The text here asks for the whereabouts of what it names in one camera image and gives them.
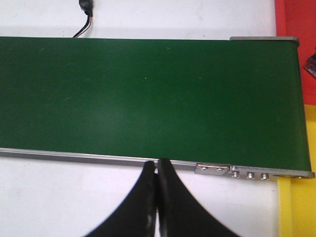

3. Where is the aluminium conveyor frame rail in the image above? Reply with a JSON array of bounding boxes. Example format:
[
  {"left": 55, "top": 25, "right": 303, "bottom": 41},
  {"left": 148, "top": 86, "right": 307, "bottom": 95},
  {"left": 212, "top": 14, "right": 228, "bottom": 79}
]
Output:
[{"left": 0, "top": 36, "right": 316, "bottom": 182}]

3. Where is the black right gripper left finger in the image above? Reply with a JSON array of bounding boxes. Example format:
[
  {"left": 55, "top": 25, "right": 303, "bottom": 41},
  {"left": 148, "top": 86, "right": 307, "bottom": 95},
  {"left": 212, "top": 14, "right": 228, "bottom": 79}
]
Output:
[{"left": 87, "top": 161, "right": 157, "bottom": 237}]

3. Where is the dark push button base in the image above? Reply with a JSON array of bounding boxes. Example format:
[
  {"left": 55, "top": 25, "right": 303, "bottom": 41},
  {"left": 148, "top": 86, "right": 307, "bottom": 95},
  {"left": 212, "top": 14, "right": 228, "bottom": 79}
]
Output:
[{"left": 303, "top": 47, "right": 316, "bottom": 78}]

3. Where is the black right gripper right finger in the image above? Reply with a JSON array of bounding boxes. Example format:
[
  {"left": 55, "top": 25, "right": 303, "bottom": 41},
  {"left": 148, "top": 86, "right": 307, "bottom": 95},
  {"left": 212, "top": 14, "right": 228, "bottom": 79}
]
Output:
[{"left": 157, "top": 158, "right": 237, "bottom": 237}]

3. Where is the yellow plate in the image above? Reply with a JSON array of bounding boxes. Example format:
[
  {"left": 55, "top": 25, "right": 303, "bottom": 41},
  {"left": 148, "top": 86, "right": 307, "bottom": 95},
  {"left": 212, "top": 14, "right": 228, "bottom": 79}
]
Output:
[{"left": 276, "top": 103, "right": 316, "bottom": 237}]

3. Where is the black cable with connector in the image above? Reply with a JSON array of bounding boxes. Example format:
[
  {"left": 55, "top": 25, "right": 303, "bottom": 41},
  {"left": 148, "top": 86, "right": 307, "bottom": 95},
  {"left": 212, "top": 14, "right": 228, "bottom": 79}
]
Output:
[{"left": 72, "top": 0, "right": 94, "bottom": 39}]

